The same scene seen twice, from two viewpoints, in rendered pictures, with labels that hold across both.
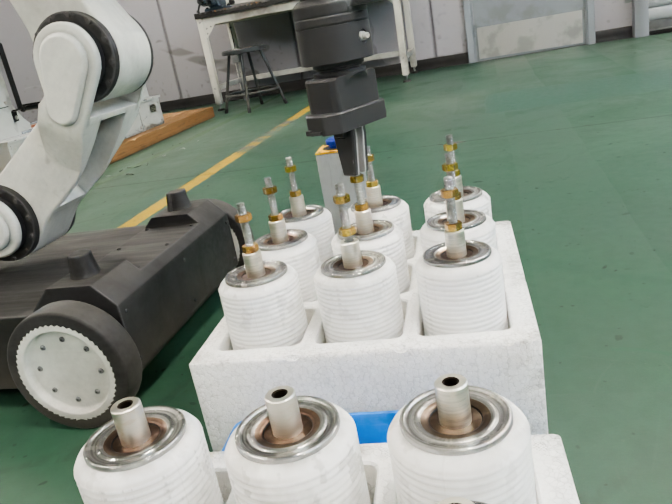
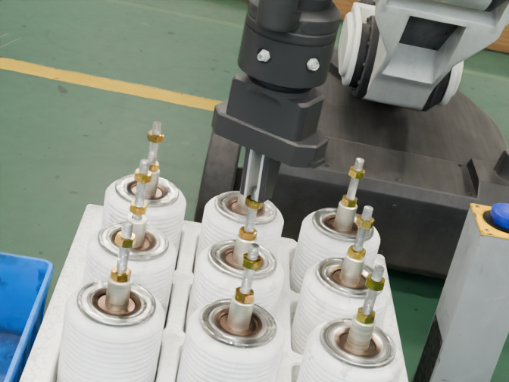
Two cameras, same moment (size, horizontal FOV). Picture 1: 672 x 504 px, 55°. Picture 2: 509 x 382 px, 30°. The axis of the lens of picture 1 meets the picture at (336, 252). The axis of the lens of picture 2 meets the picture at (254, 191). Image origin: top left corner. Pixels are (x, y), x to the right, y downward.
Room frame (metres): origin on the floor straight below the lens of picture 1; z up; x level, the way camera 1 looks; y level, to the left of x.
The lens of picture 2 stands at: (0.55, -0.88, 0.78)
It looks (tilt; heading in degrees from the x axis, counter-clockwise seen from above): 27 degrees down; 73
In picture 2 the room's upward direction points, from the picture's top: 12 degrees clockwise
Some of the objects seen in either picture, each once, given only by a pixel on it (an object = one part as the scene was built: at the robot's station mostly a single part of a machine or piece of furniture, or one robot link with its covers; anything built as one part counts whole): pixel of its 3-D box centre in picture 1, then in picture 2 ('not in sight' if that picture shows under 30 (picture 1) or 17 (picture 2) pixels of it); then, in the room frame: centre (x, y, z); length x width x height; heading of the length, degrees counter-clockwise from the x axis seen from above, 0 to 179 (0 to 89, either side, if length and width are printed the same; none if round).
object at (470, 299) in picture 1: (465, 327); (105, 378); (0.67, -0.13, 0.16); 0.10 x 0.10 x 0.18
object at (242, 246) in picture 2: (364, 221); (244, 249); (0.81, -0.04, 0.26); 0.02 x 0.02 x 0.03
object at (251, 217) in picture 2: (359, 193); (251, 218); (0.81, -0.04, 0.30); 0.01 x 0.01 x 0.08
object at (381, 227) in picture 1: (365, 231); (242, 260); (0.81, -0.04, 0.25); 0.08 x 0.08 x 0.01
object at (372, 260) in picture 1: (353, 264); (133, 241); (0.70, -0.02, 0.25); 0.08 x 0.08 x 0.01
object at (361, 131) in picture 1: (358, 146); (272, 174); (0.82, -0.05, 0.36); 0.03 x 0.02 x 0.06; 47
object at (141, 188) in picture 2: (344, 216); (140, 192); (0.70, -0.02, 0.31); 0.01 x 0.01 x 0.08
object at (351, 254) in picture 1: (351, 254); (135, 230); (0.70, -0.02, 0.26); 0.02 x 0.02 x 0.03
